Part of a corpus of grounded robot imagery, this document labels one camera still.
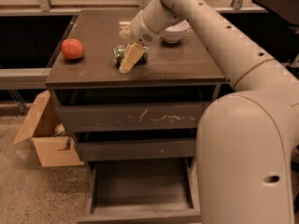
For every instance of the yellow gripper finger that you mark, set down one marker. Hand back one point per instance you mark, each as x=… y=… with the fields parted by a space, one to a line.
x=132 y=55
x=126 y=31

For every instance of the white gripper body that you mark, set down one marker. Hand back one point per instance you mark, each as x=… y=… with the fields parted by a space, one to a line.
x=141 y=31

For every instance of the green crushed can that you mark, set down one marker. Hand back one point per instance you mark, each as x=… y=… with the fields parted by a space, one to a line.
x=118 y=55

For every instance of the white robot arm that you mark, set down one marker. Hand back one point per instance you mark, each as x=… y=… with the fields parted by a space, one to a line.
x=245 y=139

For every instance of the grey top drawer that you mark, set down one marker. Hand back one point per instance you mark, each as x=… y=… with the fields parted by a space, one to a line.
x=108 y=118

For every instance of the grey drawer cabinet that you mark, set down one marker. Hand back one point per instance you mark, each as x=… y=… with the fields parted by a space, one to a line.
x=183 y=73

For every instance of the grey middle drawer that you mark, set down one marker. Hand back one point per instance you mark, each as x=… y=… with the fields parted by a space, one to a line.
x=136 y=150

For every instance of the grey open bottom drawer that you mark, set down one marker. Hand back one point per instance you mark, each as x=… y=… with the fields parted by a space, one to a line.
x=156 y=191

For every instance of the white bowl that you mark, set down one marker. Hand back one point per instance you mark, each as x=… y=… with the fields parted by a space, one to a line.
x=174 y=33

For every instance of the red apple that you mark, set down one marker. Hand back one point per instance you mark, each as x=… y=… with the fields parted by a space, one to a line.
x=72 y=49

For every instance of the cardboard box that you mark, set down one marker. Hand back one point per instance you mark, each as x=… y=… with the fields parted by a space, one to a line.
x=54 y=147

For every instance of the black side table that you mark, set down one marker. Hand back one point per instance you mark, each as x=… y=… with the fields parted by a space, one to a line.
x=288 y=10

